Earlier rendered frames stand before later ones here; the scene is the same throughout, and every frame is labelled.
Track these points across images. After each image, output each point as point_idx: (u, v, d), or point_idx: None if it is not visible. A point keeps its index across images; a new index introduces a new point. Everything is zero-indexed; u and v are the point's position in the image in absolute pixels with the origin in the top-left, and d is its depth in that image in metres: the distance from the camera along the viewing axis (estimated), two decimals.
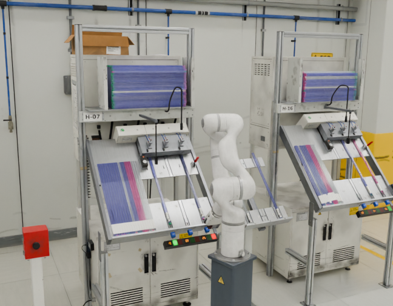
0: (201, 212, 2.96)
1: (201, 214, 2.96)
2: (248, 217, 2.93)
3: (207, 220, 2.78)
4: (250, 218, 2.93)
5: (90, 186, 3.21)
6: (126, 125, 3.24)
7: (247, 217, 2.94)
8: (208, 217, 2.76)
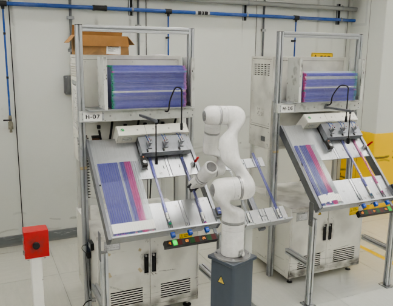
0: (203, 217, 2.94)
1: (203, 218, 2.94)
2: (248, 217, 2.93)
3: None
4: (250, 218, 2.93)
5: (90, 186, 3.21)
6: (126, 125, 3.24)
7: (247, 217, 2.94)
8: None
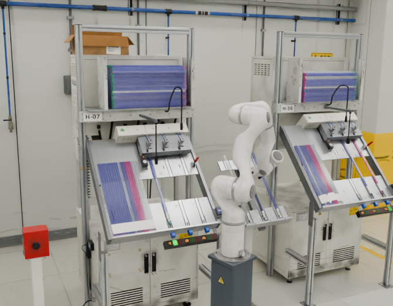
0: (264, 215, 2.98)
1: (264, 217, 2.97)
2: (248, 217, 2.93)
3: None
4: (250, 218, 2.93)
5: (90, 186, 3.21)
6: (126, 125, 3.24)
7: (247, 217, 2.94)
8: None
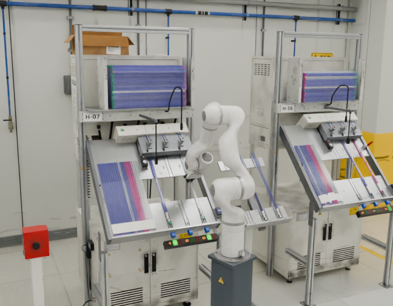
0: (264, 215, 2.98)
1: (264, 217, 2.97)
2: (200, 210, 2.97)
3: None
4: (202, 212, 2.96)
5: (90, 186, 3.21)
6: (126, 125, 3.24)
7: (199, 211, 2.97)
8: None
